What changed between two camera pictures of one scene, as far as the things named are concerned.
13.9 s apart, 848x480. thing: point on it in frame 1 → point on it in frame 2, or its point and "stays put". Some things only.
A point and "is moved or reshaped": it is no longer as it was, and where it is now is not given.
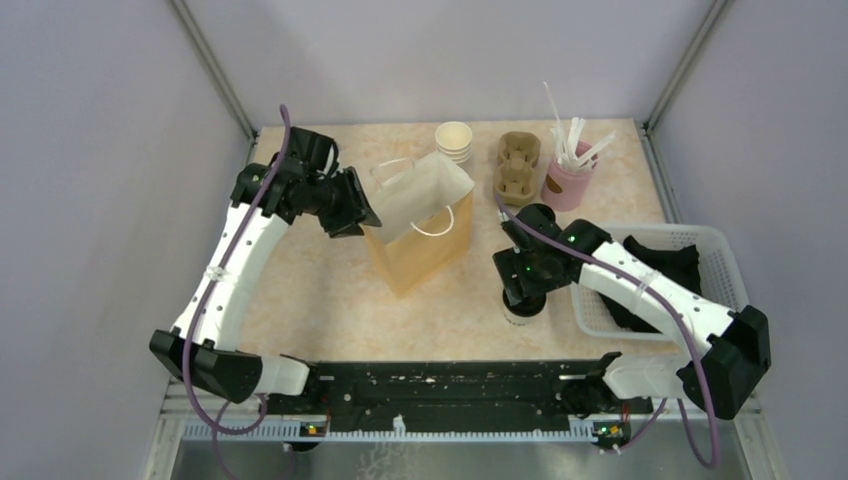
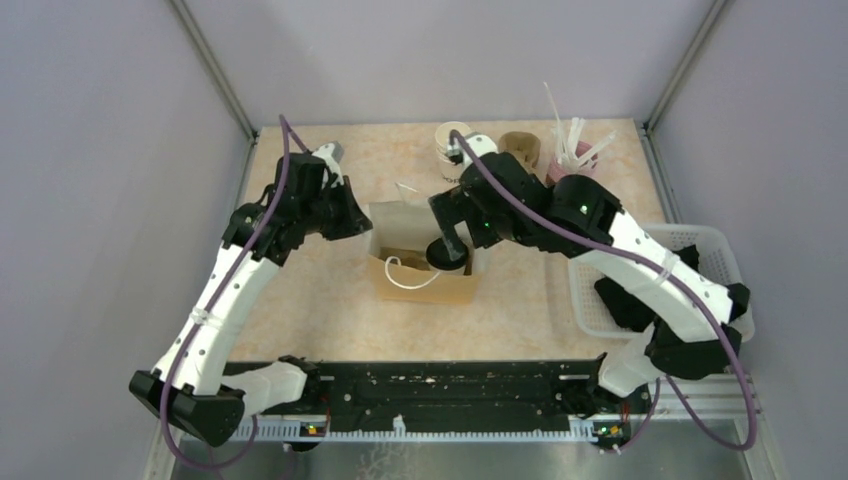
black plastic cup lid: x=527 y=307 → x=438 y=256
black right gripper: x=509 y=263 → x=449 y=207
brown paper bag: x=425 y=213 is moved or reshaped
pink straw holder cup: x=564 y=190 stays put
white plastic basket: x=721 y=280 stays put
